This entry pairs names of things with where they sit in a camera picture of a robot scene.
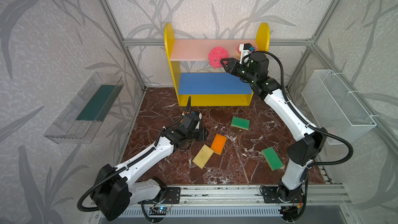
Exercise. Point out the orange sponge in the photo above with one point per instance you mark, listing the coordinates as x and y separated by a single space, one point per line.
218 144

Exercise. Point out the white wire mesh basket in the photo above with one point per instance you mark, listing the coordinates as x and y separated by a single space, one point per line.
335 107

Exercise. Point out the clear plastic wall tray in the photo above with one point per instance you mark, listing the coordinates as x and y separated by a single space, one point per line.
66 129

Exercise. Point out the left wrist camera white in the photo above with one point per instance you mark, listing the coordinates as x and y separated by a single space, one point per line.
198 117

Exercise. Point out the yellow shelf with coloured boards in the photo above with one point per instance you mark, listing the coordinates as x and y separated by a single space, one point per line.
209 89

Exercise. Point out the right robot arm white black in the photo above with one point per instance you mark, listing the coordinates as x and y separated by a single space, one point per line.
309 139

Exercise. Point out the green sponge lower right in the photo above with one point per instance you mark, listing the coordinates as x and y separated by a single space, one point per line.
272 158

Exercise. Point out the green sponge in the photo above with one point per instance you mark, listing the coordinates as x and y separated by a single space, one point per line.
272 158
240 123

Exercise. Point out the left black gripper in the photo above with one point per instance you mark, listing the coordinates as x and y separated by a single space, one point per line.
202 134

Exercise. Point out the green circuit board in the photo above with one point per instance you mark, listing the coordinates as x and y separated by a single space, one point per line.
160 211

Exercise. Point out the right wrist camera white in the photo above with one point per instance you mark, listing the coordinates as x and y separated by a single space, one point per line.
246 49

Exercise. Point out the pink smiley sponge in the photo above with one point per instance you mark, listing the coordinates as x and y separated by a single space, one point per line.
238 52
215 56

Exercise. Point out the dark green tray liner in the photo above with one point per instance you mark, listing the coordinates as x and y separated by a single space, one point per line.
100 104

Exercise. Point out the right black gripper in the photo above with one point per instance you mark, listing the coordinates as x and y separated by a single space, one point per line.
229 68

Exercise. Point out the yellow sponge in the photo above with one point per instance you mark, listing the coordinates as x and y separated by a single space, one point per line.
203 156

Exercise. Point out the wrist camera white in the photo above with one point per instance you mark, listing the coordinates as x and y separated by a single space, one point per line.
246 49
198 117

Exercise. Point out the green sponge upper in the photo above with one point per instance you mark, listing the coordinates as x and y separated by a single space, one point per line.
240 123

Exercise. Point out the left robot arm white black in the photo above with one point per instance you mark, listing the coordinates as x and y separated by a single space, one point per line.
115 188

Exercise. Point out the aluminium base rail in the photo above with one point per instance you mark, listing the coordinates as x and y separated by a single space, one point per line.
249 195

